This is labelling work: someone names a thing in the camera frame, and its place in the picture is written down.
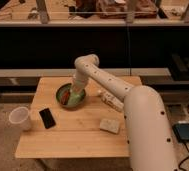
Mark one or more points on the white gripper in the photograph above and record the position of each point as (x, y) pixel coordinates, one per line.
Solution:
(75, 97)

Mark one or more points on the green ceramic bowl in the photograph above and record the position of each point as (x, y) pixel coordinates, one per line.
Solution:
(60, 92)

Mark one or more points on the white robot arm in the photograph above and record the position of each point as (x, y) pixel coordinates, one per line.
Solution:
(148, 131)

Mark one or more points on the red food in bowl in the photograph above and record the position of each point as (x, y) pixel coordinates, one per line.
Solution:
(65, 97)

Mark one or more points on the black smartphone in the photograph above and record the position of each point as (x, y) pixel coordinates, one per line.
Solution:
(47, 118)

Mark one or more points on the wooden folding table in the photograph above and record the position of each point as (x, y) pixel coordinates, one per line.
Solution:
(76, 133)

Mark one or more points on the beige sponge block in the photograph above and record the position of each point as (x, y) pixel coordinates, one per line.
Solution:
(110, 125)

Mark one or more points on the white plastic cup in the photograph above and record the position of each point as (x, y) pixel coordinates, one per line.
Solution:
(20, 116)

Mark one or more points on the black foot pedal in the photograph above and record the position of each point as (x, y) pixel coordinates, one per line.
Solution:
(181, 131)

